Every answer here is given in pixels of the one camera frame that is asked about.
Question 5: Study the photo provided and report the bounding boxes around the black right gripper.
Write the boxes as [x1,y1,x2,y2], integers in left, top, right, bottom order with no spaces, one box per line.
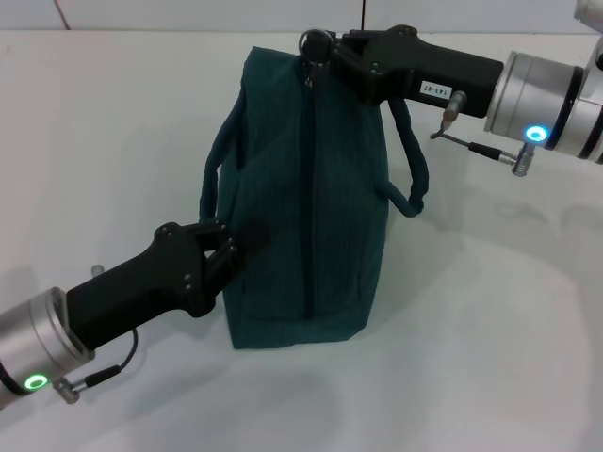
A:
[303,25,506,119]

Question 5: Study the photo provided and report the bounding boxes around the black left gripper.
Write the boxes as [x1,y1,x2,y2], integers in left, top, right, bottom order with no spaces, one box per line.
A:
[65,219,273,353]

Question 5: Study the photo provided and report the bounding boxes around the dark teal insulated lunch bag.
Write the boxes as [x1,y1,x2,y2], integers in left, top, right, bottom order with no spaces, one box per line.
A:
[200,44,430,352]

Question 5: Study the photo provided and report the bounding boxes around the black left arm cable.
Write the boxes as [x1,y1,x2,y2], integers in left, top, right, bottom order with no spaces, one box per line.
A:
[86,326,140,391]

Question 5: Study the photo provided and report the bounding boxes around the right arm cable with connector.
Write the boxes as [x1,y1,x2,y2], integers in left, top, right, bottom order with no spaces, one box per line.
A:
[428,90,539,179]

